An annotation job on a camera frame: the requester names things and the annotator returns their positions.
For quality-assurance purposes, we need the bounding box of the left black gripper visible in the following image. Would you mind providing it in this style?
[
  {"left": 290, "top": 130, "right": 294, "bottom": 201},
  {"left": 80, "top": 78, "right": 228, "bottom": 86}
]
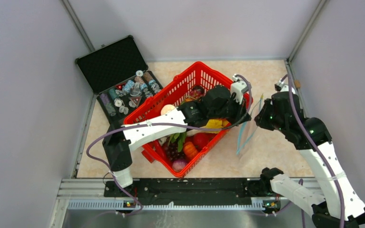
[{"left": 209, "top": 94, "right": 251, "bottom": 126}]

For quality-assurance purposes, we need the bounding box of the clear zip top bag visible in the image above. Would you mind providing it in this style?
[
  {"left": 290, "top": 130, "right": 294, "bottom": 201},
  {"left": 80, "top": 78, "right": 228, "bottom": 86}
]
[{"left": 236, "top": 94, "right": 264, "bottom": 158}]

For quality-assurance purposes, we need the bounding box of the white brown mushroom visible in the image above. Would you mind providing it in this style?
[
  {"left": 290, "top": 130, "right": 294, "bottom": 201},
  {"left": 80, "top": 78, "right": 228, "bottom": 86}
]
[{"left": 160, "top": 104, "right": 176, "bottom": 115}]

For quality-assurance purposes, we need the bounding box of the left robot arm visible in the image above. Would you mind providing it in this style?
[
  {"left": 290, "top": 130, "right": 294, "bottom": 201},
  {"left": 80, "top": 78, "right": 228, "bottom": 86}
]
[{"left": 103, "top": 82, "right": 251, "bottom": 196}]

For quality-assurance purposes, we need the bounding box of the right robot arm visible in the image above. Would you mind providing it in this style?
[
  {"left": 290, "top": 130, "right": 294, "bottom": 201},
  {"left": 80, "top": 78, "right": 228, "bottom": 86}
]
[{"left": 255, "top": 92, "right": 365, "bottom": 228}]

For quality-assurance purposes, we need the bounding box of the red grape bunch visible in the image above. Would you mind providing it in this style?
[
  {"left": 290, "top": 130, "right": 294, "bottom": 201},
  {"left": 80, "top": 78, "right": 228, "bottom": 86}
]
[{"left": 188, "top": 85, "right": 205, "bottom": 100}]

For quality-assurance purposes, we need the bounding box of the small orange pumpkin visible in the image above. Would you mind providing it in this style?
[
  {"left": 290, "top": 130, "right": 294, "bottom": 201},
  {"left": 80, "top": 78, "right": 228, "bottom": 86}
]
[{"left": 183, "top": 142, "right": 199, "bottom": 160}]

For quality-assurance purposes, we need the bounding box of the green leafy vegetable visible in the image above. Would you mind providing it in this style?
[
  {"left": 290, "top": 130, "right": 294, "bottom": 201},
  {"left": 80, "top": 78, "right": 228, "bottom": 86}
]
[{"left": 167, "top": 132, "right": 187, "bottom": 152}]

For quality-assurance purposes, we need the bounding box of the red plastic shopping basket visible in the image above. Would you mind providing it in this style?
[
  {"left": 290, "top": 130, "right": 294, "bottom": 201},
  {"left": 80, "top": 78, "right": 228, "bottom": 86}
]
[{"left": 124, "top": 61, "right": 247, "bottom": 178}]

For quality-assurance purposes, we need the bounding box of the dark purple grape bunch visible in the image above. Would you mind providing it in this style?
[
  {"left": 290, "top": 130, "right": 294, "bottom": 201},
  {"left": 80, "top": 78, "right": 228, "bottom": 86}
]
[{"left": 162, "top": 142, "right": 185, "bottom": 162}]

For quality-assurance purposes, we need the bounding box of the purple red onion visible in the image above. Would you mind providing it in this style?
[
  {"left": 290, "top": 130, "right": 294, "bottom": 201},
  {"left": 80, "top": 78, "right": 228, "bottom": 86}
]
[{"left": 172, "top": 159, "right": 188, "bottom": 172}]

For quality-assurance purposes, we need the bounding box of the red chili pepper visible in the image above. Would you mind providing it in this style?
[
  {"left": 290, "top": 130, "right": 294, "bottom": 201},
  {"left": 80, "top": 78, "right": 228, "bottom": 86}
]
[{"left": 153, "top": 140, "right": 167, "bottom": 160}]

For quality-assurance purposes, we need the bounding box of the black poker chip case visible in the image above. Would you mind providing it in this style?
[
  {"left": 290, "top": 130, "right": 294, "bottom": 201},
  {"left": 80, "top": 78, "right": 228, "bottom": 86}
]
[{"left": 75, "top": 35, "right": 163, "bottom": 124}]

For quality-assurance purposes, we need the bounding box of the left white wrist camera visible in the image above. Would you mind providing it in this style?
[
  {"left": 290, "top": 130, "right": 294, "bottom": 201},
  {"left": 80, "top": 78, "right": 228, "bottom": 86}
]
[{"left": 230, "top": 74, "right": 252, "bottom": 105}]

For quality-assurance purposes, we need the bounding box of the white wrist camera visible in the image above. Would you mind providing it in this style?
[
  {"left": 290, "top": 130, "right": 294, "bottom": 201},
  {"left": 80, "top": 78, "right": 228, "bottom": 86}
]
[
  {"left": 230, "top": 74, "right": 252, "bottom": 105},
  {"left": 274, "top": 81, "right": 297, "bottom": 95}
]

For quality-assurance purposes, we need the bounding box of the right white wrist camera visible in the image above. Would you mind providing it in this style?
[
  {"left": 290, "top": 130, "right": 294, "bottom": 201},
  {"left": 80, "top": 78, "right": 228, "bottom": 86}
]
[{"left": 274, "top": 81, "right": 297, "bottom": 95}]

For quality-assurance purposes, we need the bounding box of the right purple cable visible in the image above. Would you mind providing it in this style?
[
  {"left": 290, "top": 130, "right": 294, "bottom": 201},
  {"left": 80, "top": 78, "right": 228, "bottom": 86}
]
[{"left": 280, "top": 73, "right": 347, "bottom": 228}]

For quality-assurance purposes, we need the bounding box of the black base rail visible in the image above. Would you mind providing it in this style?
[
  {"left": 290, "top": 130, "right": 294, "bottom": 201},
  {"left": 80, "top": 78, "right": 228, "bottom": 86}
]
[{"left": 104, "top": 178, "right": 280, "bottom": 207}]

